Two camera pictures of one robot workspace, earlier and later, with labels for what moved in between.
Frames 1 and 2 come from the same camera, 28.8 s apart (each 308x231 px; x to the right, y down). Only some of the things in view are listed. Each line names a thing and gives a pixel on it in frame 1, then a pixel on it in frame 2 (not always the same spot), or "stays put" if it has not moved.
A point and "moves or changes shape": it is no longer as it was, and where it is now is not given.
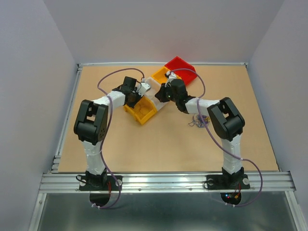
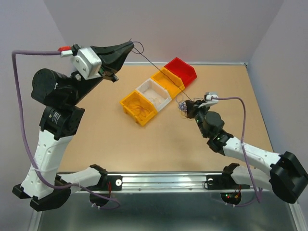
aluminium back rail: x=195 y=63 stays put
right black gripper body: x=167 y=94 → x=198 y=114
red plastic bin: x=177 y=62 stays put
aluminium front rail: x=69 y=183 stays put
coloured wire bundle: x=198 y=121 moves or changes shape
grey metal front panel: x=272 y=211 stays put
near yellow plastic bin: x=143 y=111 stays put
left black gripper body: x=135 y=97 → x=104 y=74
